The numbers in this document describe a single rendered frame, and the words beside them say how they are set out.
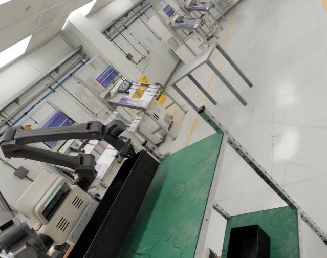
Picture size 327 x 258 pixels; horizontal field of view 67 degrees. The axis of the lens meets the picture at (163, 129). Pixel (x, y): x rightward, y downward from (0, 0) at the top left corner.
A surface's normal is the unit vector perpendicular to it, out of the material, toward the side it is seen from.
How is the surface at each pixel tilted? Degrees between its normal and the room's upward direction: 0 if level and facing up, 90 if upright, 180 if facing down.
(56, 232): 98
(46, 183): 43
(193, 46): 90
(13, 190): 90
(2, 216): 48
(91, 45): 90
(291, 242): 0
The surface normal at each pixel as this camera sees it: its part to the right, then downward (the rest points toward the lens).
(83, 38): -0.33, 0.65
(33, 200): -0.08, -0.74
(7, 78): 0.64, -0.38
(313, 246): -0.70, -0.66
